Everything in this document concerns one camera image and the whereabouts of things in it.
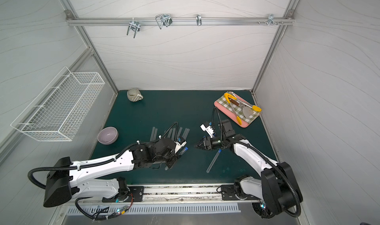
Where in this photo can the aluminium top rail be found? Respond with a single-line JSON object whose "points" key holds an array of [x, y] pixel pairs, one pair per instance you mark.
{"points": [[177, 21]]}

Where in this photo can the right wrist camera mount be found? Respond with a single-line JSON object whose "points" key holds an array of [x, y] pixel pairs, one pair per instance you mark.
{"points": [[207, 127]]}

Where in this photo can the yellow handled metal tongs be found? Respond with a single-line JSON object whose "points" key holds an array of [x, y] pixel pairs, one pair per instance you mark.
{"points": [[237, 111]]}

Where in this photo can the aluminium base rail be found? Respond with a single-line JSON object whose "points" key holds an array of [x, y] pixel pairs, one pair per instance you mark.
{"points": [[178, 192]]}

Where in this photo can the striped ceramic cup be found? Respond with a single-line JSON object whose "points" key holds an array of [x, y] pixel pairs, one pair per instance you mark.
{"points": [[134, 95]]}

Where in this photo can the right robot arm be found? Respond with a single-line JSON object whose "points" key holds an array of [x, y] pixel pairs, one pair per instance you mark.
{"points": [[277, 189]]}

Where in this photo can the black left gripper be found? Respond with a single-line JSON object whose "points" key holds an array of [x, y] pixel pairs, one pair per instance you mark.
{"points": [[173, 153]]}

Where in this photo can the metal hook clamp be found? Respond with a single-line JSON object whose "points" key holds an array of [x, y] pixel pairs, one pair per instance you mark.
{"points": [[199, 20], [163, 20], [134, 27], [271, 20]]}

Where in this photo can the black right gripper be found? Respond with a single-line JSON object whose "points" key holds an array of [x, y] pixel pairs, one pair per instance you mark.
{"points": [[208, 143]]}

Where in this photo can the white wire basket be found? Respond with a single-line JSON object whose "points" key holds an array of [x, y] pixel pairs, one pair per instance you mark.
{"points": [[57, 112]]}

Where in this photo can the white slotted cable duct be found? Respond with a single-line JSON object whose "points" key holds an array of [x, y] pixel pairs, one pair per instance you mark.
{"points": [[151, 209]]}

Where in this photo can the purple bowl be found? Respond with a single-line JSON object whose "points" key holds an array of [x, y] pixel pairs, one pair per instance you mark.
{"points": [[108, 136]]}

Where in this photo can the green white checkered cloth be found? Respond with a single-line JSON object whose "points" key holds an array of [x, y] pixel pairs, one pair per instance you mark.
{"points": [[237, 108]]}

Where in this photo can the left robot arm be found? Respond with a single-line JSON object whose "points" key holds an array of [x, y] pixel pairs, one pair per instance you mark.
{"points": [[73, 179]]}

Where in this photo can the brown handled metal spatula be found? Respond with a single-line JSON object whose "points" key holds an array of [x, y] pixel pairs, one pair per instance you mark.
{"points": [[247, 109]]}

